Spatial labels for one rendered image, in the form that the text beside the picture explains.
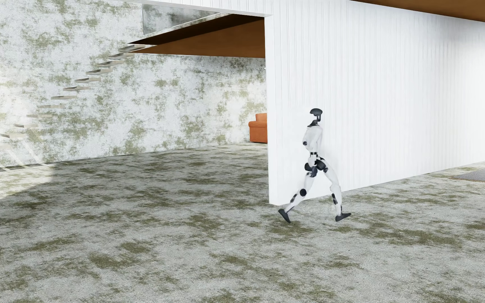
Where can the black robot head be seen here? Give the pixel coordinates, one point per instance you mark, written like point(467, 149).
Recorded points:
point(315, 112)

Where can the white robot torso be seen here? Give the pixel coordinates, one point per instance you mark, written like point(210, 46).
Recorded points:
point(315, 136)

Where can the white right robot leg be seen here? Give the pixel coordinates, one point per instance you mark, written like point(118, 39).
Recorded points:
point(305, 187)

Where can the orange sofa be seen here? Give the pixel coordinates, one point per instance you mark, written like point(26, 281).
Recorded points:
point(259, 128)

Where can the dark robot hand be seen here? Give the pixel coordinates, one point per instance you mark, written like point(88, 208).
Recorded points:
point(313, 171)

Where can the white left robot leg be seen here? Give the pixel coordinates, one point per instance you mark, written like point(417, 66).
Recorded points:
point(333, 181)

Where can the mezzanine slab with orange underside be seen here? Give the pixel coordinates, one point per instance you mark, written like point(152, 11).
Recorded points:
point(209, 40)

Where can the white robot leg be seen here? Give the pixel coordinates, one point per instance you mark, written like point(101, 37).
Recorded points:
point(333, 181)
point(305, 187)

